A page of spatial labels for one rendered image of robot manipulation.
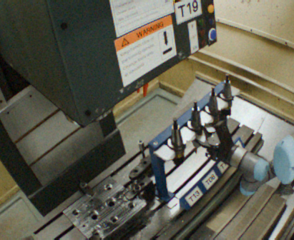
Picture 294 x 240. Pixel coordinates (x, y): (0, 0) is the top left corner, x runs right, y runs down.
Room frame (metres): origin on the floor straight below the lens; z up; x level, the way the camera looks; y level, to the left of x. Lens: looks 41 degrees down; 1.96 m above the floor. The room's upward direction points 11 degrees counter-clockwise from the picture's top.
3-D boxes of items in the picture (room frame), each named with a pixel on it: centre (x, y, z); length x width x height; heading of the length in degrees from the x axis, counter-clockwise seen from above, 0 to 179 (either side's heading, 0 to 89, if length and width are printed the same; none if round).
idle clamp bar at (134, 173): (0.89, 0.02, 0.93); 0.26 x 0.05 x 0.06; 133
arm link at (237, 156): (0.61, -0.30, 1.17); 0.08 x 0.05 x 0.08; 128
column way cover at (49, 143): (1.00, 0.42, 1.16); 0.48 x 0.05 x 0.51; 128
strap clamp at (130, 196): (0.70, 0.08, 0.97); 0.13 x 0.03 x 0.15; 128
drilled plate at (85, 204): (0.62, 0.25, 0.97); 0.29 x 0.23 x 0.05; 128
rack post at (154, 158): (0.72, -0.01, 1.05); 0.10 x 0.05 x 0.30; 38
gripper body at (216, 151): (0.68, -0.25, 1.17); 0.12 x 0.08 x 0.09; 38
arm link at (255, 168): (0.55, -0.35, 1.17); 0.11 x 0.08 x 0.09; 38
